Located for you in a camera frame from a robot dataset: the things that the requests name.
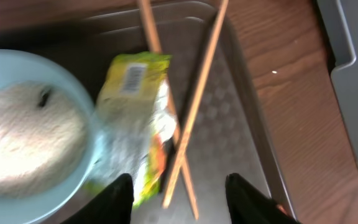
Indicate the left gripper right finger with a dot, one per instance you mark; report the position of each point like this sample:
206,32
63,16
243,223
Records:
247,205

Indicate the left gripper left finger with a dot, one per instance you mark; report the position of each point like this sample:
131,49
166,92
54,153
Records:
112,206

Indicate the light blue rice bowl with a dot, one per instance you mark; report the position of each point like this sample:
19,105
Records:
49,136

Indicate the grey dishwasher rack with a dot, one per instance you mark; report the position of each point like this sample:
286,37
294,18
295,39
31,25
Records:
340,19

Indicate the brown serving tray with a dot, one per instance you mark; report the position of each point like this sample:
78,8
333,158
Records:
230,134

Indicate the crumpled green yellow wrapper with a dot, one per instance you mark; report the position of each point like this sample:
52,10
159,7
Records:
131,108

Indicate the wooden chopstick diagonal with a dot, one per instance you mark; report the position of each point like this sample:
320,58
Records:
195,102

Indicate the wooden chopstick upright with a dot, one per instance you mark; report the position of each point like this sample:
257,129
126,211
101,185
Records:
154,45

